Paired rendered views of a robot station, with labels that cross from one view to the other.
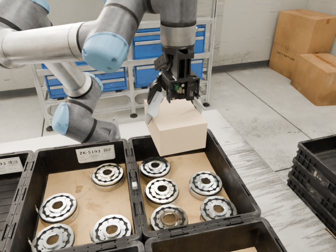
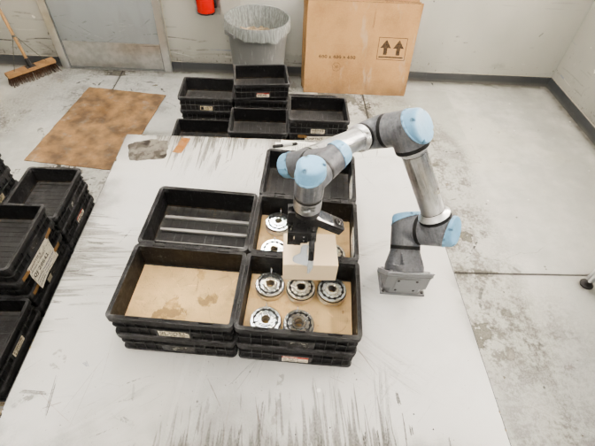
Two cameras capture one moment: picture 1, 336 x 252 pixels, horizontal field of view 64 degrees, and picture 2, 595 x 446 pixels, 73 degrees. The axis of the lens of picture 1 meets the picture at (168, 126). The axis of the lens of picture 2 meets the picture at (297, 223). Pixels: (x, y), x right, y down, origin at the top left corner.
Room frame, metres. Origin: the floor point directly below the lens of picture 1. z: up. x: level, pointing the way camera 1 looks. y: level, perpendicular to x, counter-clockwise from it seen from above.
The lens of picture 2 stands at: (0.73, -0.75, 2.07)
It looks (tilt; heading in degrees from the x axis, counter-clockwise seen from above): 48 degrees down; 103
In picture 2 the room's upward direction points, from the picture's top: 4 degrees clockwise
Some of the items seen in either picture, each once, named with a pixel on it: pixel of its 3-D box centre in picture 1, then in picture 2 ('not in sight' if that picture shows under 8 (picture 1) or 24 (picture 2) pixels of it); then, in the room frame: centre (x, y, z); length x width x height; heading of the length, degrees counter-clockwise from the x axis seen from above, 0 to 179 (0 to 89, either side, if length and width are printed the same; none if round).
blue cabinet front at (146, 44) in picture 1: (170, 57); not in sight; (2.57, -0.02, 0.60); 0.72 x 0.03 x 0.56; 107
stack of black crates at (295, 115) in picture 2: not in sight; (315, 135); (0.28, 1.58, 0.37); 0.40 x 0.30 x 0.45; 17
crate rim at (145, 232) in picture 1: (183, 172); (300, 294); (0.60, -0.05, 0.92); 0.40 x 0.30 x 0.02; 12
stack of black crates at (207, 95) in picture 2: not in sight; (210, 107); (-0.61, 1.72, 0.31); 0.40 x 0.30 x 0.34; 17
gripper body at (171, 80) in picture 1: (178, 71); (303, 223); (0.58, -0.02, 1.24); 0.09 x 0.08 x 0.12; 17
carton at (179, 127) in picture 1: (173, 122); (309, 257); (0.61, -0.01, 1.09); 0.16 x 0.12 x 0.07; 17
